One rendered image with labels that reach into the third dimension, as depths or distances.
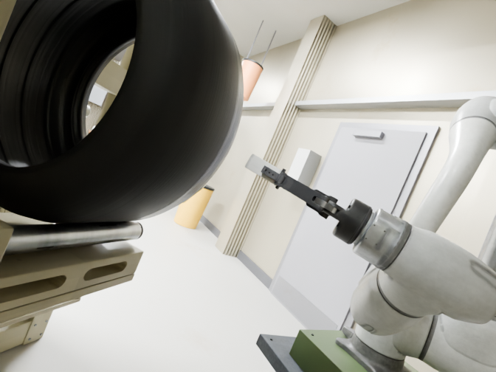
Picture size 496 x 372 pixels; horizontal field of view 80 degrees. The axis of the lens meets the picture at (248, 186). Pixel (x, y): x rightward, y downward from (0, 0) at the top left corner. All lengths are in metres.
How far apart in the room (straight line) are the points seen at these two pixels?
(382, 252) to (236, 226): 3.79
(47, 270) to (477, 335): 0.97
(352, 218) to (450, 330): 0.59
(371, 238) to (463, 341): 0.57
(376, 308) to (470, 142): 0.44
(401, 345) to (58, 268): 0.89
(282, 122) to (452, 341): 3.64
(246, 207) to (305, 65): 2.16
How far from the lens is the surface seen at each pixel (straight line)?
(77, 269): 0.64
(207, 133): 0.55
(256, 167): 0.56
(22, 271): 0.57
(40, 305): 0.64
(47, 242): 0.59
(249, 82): 5.14
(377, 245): 0.51
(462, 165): 0.79
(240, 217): 4.22
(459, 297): 0.53
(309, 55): 4.61
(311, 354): 1.06
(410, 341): 1.04
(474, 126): 0.90
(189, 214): 4.88
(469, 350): 1.03
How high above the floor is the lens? 1.13
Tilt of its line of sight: 1 degrees down
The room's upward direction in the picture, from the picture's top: 23 degrees clockwise
